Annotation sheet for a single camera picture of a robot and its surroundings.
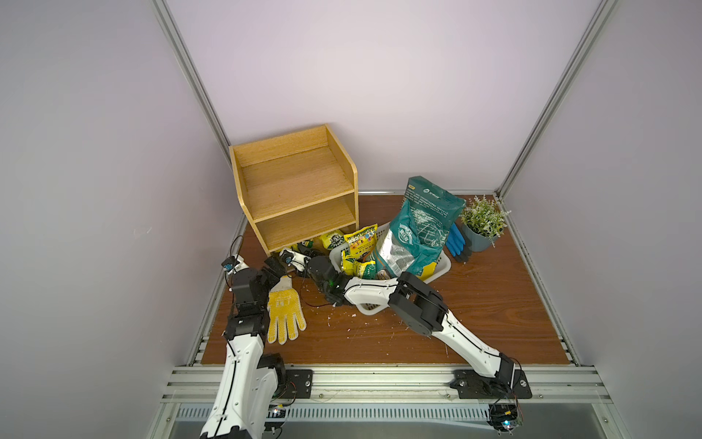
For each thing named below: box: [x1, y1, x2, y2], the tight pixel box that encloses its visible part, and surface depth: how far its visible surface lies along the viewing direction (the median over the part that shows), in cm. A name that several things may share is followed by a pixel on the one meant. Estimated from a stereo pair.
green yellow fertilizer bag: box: [375, 175, 467, 281], surface depth 83 cm
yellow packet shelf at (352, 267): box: [340, 250, 376, 279], surface depth 89 cm
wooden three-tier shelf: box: [229, 124, 360, 257], surface depth 85 cm
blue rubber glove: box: [446, 223, 467, 257], surface depth 102 cm
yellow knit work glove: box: [266, 275, 308, 345], surface depth 87 cm
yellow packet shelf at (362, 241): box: [343, 223, 379, 260], surface depth 92 cm
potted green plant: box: [459, 194, 511, 253], surface depth 92 cm
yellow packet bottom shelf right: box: [319, 228, 345, 250], surface depth 101 cm
